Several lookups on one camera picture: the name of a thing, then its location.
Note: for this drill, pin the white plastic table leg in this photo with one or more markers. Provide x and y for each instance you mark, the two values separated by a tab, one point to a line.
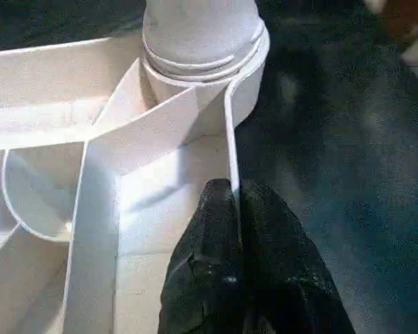
202	31

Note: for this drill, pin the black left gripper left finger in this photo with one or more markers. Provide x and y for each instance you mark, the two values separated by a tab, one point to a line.
205	261

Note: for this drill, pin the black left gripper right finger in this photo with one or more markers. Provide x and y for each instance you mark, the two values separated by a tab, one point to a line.
282	271

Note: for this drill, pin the black work mat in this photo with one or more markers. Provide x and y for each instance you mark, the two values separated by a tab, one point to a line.
334	174

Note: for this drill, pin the white plastic table top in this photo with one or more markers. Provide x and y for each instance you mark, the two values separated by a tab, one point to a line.
55	104

